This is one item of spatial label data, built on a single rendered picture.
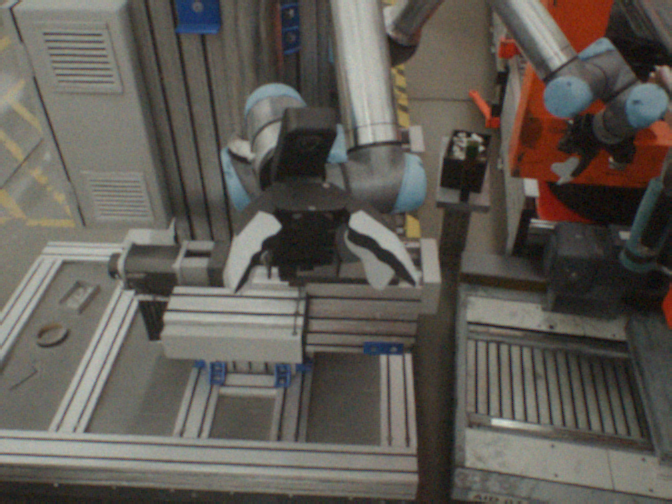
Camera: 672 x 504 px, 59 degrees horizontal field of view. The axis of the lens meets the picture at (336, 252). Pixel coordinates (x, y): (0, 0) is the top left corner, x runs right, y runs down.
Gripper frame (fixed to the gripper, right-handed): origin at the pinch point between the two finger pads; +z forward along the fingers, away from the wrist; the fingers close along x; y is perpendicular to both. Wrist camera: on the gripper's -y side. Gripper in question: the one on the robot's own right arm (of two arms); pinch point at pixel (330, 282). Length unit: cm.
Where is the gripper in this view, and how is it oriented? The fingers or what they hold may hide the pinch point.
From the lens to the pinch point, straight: 47.1
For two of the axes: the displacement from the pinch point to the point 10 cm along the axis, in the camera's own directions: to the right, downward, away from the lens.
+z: 2.0, 6.3, -7.5
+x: -9.7, 0.2, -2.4
